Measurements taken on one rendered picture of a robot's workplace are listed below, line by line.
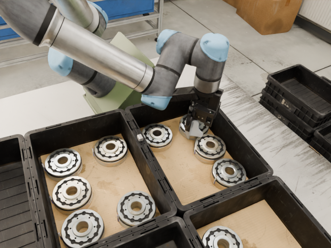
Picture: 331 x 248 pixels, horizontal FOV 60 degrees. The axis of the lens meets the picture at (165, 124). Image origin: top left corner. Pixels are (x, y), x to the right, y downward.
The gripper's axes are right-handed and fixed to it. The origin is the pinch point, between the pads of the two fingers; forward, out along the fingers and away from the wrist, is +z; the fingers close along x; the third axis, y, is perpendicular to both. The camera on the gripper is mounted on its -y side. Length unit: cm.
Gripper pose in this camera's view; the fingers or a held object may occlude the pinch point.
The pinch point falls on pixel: (189, 130)
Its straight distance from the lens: 99.4
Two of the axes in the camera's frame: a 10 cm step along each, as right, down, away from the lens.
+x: 4.5, -6.1, 6.6
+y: 8.9, 3.7, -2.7
